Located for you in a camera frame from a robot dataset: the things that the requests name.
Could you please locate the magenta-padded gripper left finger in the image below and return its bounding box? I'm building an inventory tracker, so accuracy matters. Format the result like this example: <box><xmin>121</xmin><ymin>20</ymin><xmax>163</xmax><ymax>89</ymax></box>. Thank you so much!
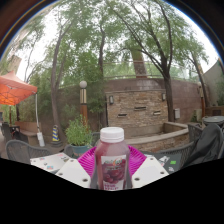
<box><xmin>54</xmin><ymin>145</ymin><xmax>101</xmax><ymax>189</ymax></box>

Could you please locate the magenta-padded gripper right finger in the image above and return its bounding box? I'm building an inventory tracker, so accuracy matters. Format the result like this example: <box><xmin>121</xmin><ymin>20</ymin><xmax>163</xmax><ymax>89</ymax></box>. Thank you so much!
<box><xmin>127</xmin><ymin>145</ymin><xmax>170</xmax><ymax>190</ymax></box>

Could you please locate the pink juice bottle white cap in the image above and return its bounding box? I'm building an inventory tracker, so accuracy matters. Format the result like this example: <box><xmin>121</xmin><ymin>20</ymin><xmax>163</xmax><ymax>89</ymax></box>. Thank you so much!
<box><xmin>94</xmin><ymin>126</ymin><xmax>131</xmax><ymax>191</ymax></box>

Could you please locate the black laptop with stickers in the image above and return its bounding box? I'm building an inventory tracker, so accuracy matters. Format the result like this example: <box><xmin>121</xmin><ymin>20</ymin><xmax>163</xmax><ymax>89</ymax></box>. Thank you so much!
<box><xmin>146</xmin><ymin>152</ymin><xmax>183</xmax><ymax>174</ymax></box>

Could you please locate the potted green plant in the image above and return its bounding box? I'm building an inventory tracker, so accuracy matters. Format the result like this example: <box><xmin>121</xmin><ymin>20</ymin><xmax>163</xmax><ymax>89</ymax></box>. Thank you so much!
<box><xmin>64</xmin><ymin>114</ymin><xmax>94</xmax><ymax>158</ymax></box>

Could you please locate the blue yellow striped cone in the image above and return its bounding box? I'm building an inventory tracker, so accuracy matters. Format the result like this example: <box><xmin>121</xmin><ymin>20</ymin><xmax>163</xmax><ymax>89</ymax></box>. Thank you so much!
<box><xmin>51</xmin><ymin>124</ymin><xmax>61</xmax><ymax>144</ymax></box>

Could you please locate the black backpack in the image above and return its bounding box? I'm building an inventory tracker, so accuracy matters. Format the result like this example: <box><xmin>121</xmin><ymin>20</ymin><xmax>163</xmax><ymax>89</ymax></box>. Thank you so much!
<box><xmin>181</xmin><ymin>123</ymin><xmax>224</xmax><ymax>168</ymax></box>

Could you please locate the dark-trunked large tree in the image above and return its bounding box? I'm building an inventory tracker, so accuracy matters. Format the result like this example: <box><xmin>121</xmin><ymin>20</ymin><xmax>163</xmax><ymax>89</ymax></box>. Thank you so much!
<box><xmin>109</xmin><ymin>0</ymin><xmax>214</xmax><ymax>123</ymax></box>

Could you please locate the slender leaning tree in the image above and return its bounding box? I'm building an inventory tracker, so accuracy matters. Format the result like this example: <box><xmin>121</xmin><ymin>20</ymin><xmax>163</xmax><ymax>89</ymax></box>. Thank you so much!
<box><xmin>19</xmin><ymin>0</ymin><xmax>101</xmax><ymax>143</ymax></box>

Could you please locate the round dark patio table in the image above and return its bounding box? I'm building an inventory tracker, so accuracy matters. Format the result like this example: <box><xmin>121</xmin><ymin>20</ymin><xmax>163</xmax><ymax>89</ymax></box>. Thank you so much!
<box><xmin>202</xmin><ymin>115</ymin><xmax>224</xmax><ymax>128</ymax></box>

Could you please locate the orange canopy tent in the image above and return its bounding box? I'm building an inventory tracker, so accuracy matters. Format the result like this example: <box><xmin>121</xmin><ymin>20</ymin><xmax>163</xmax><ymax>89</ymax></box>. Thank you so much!
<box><xmin>0</xmin><ymin>70</ymin><xmax>39</xmax><ymax>107</ymax></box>

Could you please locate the globe-topped lamp post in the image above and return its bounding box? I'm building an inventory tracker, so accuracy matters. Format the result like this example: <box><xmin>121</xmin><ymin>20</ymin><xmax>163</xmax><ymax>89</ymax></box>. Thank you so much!
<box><xmin>79</xmin><ymin>80</ymin><xmax>89</xmax><ymax>126</ymax></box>

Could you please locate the wooden lamp post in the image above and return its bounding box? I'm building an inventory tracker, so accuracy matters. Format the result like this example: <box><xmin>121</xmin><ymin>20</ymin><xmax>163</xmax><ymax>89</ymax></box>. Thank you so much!
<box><xmin>199</xmin><ymin>83</ymin><xmax>206</xmax><ymax>118</ymax></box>

